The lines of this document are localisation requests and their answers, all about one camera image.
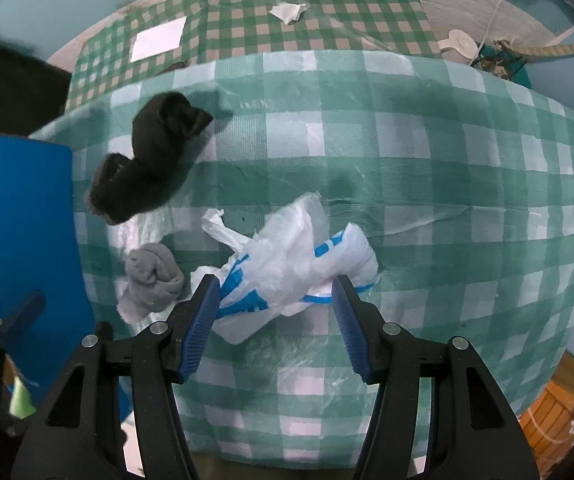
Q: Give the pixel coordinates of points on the light teal checked tablecloth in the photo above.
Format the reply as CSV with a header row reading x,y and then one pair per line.
x,y
417,185

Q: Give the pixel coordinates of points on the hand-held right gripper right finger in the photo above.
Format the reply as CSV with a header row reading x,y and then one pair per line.
x,y
352,330

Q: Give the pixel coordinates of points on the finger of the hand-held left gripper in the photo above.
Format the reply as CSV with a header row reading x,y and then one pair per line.
x,y
4,410
24,315

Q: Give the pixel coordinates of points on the grey white sock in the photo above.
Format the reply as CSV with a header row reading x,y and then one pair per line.
x,y
149,270

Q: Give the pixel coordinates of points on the white paper sheet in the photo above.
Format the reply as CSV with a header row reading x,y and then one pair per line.
x,y
159,38

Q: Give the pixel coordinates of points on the dark green checked tablecloth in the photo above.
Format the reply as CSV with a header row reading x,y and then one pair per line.
x,y
267,35

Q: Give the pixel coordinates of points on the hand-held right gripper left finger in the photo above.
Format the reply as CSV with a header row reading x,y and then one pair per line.
x,y
199,330

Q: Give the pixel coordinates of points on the black sock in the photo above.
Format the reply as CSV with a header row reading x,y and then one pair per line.
x,y
152,160

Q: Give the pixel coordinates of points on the crumpled white tissue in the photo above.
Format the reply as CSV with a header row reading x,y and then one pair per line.
x,y
287,11

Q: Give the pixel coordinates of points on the light green card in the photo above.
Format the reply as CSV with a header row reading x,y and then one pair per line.
x,y
21,400

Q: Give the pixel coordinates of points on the white blue plastic bag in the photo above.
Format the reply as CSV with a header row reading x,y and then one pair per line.
x,y
287,260

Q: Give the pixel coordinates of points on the cardboard box with blue rim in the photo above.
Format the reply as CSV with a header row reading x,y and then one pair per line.
x,y
17,200

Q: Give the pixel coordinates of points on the dark green clutter pile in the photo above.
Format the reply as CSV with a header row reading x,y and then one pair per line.
x,y
499,60

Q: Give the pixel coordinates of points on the black cloth covered furniture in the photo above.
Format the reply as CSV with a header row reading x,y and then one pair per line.
x,y
12,90

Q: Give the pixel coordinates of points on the white plastic cup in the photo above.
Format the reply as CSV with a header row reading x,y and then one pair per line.
x,y
459,42

